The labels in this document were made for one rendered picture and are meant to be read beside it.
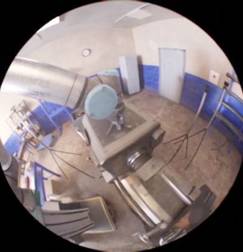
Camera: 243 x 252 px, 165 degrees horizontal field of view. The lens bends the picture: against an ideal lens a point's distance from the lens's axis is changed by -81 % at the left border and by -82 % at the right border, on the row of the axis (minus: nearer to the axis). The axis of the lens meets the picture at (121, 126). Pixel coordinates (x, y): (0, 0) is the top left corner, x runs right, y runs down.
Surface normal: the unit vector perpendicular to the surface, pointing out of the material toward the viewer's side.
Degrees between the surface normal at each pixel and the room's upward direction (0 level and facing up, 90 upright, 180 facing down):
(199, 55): 90
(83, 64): 90
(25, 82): 93
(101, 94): 94
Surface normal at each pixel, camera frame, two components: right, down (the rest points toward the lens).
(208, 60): -0.83, 0.48
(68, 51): 0.53, 0.54
